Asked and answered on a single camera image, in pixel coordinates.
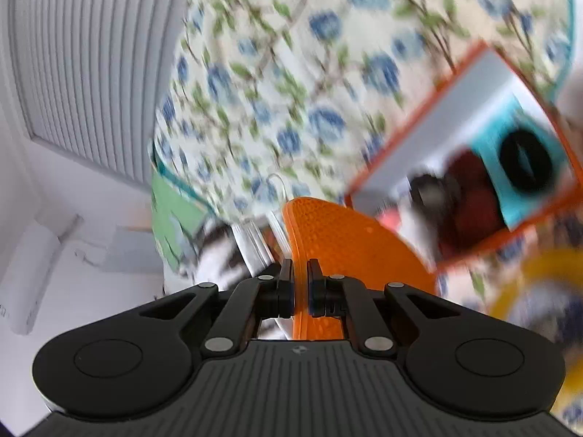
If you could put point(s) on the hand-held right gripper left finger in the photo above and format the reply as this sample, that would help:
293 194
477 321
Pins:
286 292

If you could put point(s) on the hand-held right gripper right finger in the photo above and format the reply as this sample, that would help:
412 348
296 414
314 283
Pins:
315 292

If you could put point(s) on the orange textured silicone mat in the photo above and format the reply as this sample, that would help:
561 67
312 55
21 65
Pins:
346 246

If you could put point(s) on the dark red fuzzy toy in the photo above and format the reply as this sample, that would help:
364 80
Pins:
473 205

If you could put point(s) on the orange cardboard box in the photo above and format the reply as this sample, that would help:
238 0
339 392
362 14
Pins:
423 114

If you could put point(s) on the white paper packet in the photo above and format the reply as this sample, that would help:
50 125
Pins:
262 241

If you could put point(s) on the brown white striped fluffy blanket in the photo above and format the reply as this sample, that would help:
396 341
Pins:
218 246

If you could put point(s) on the pink white tissue packet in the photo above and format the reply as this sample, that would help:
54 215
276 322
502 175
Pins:
394 219

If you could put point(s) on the dark blurred object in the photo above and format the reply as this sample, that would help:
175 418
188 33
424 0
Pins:
430 195

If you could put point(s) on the floral pillow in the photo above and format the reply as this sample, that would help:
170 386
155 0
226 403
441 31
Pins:
296 77

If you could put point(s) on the floral blanket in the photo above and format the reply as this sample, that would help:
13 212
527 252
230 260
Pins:
537 291

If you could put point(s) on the white air conditioner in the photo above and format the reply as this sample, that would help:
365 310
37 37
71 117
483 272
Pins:
32 277

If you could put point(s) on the white ribbed panel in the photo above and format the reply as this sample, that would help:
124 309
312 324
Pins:
100 54

